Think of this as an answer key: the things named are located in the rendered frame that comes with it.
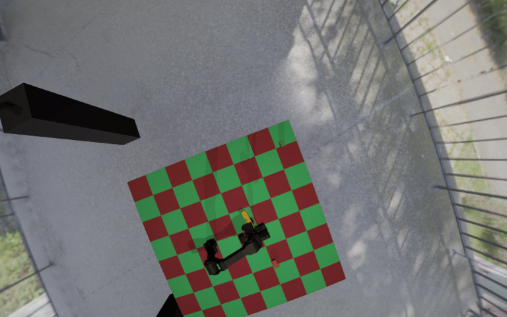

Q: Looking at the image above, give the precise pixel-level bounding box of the yellow long bar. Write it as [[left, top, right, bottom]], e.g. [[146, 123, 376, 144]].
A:
[[241, 210, 255, 227]]

